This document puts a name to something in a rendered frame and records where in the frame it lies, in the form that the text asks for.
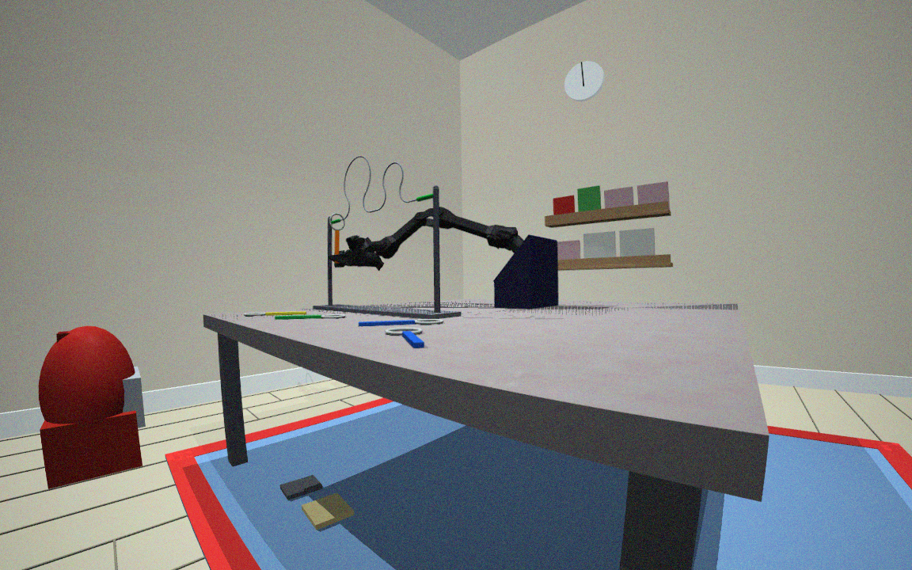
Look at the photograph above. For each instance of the grey ring with blue handle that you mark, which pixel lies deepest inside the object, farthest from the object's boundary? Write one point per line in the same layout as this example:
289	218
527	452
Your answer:
409	336
419	322

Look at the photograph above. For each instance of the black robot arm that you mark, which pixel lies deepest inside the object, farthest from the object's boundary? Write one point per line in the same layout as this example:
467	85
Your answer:
498	236

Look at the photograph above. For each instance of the orange handle with grey loop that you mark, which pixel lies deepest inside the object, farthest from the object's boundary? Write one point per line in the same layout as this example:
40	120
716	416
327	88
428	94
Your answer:
337	246

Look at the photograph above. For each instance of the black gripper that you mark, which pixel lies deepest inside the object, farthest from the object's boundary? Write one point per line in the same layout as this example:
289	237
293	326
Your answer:
350	258

